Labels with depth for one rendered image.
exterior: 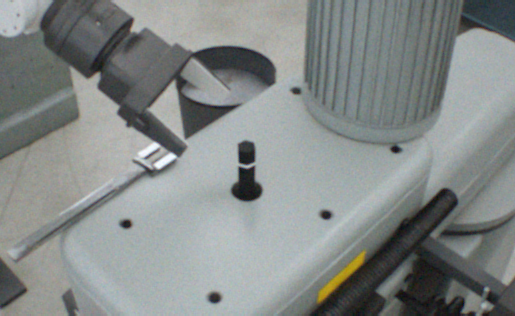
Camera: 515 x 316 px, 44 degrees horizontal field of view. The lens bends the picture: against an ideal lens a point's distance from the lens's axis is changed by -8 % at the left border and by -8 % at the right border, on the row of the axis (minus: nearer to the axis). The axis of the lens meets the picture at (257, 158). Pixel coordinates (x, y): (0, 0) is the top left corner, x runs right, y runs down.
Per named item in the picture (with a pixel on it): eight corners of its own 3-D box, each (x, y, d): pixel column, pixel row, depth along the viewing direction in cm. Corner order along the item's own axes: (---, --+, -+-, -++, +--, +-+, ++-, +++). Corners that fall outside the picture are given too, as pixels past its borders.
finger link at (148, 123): (180, 157, 74) (135, 122, 74) (192, 141, 72) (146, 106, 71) (173, 166, 73) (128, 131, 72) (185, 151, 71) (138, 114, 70)
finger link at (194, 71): (231, 90, 79) (189, 57, 78) (219, 105, 81) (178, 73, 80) (237, 82, 80) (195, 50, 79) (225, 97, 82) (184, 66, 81)
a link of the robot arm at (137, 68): (172, 84, 84) (100, 28, 83) (205, 36, 77) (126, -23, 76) (119, 146, 75) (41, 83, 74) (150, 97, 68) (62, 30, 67)
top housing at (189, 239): (195, 435, 73) (185, 372, 62) (63, 305, 86) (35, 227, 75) (427, 222, 98) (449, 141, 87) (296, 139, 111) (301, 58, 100)
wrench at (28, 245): (20, 269, 71) (18, 264, 70) (3, 249, 73) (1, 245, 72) (177, 161, 84) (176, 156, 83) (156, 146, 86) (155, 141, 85)
